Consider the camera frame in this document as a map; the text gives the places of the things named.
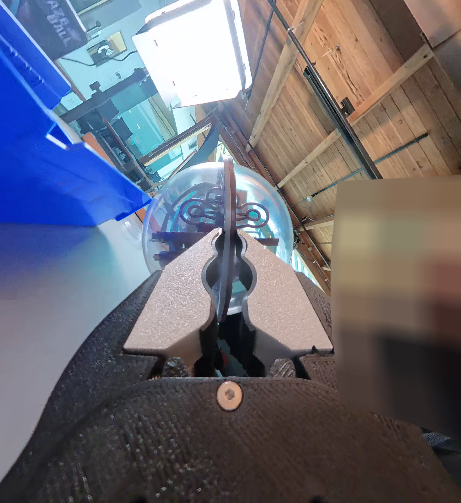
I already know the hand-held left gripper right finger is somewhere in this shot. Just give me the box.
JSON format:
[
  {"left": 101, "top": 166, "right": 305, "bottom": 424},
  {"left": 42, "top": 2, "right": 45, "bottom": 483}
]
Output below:
[{"left": 235, "top": 231, "right": 333, "bottom": 370}]

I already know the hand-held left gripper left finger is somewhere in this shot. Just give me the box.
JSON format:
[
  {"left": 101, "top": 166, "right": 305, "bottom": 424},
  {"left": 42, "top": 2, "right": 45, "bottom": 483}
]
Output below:
[{"left": 125, "top": 230, "right": 222, "bottom": 376}]

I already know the clear plastic maze ball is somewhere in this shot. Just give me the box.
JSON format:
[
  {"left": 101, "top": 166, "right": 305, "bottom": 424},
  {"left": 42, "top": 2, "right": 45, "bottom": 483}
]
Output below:
[{"left": 142, "top": 157, "right": 296, "bottom": 316}]

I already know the blue plastic bin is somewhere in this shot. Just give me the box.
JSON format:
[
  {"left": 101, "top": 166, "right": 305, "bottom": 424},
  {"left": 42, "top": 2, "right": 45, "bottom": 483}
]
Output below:
[{"left": 0, "top": 0, "right": 152, "bottom": 227}]

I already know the bright light panel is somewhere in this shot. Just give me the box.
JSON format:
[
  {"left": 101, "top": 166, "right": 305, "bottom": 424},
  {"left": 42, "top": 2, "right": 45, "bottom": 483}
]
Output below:
[{"left": 132, "top": 0, "right": 253, "bottom": 108}]

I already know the dark blue cardboard box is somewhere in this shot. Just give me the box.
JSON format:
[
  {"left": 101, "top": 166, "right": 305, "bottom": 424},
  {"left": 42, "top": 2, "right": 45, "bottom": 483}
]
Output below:
[{"left": 14, "top": 0, "right": 89, "bottom": 60}]

